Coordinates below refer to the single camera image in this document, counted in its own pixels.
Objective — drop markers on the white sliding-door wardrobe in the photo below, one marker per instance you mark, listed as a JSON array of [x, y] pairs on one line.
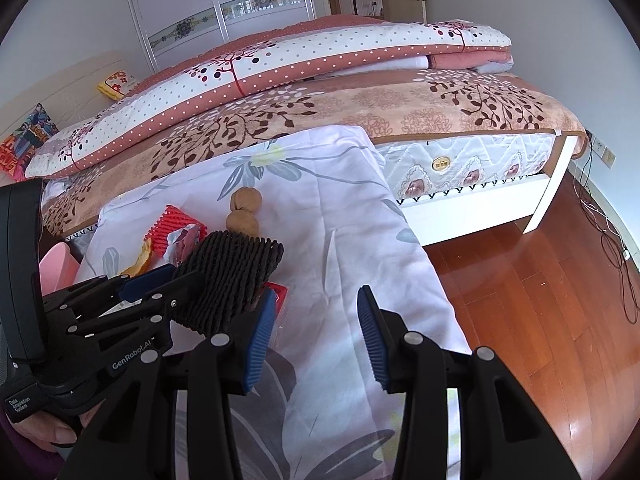
[[200, 0]]

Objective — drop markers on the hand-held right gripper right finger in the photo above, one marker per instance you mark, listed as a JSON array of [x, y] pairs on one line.
[[372, 340]]

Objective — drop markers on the bed with floral bedding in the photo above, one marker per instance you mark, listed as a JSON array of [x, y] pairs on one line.
[[400, 105]]

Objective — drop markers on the pink folded blanket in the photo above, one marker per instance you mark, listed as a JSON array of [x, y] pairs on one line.
[[460, 60]]

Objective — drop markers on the white folded blanket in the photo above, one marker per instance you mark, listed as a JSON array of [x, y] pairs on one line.
[[400, 64]]

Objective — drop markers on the red white wrapper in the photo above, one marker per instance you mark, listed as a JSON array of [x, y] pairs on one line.
[[182, 247]]

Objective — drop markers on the white floral cloth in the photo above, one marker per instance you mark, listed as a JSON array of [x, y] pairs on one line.
[[340, 240]]

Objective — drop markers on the colourful patterned pillow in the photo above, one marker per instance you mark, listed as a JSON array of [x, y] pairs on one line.
[[25, 140]]

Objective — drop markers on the black foam fruit net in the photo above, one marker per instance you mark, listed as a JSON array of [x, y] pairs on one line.
[[230, 270]]

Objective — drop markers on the person's left hand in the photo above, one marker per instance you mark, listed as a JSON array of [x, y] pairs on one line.
[[55, 430]]

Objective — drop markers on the red packet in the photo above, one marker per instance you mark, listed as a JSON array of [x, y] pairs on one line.
[[279, 295]]

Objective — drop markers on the cream headboard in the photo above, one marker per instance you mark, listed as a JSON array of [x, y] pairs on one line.
[[75, 85]]

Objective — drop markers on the pink plastic bucket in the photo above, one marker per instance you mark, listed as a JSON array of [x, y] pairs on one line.
[[57, 265]]

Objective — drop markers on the yellow flowered pillow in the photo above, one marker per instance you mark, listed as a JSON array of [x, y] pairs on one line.
[[117, 84]]

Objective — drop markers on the polka-dot tree-print quilt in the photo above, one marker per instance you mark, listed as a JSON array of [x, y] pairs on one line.
[[300, 55]]

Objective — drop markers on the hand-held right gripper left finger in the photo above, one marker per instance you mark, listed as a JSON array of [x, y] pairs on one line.
[[257, 345]]

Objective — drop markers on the translucent orange plastic bag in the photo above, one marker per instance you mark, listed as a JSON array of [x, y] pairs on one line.
[[136, 260]]

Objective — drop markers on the red foam fruit net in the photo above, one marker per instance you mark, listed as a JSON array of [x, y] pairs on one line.
[[172, 225]]

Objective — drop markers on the white bed frame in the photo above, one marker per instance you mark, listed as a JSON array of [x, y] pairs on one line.
[[475, 215]]

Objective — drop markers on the white bed sheet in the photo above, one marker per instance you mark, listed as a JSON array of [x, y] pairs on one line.
[[56, 188]]

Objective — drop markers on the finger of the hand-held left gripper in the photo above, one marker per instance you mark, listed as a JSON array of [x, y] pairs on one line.
[[165, 292], [147, 280]]

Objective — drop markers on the wall power outlet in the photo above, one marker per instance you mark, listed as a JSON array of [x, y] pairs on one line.
[[602, 150]]

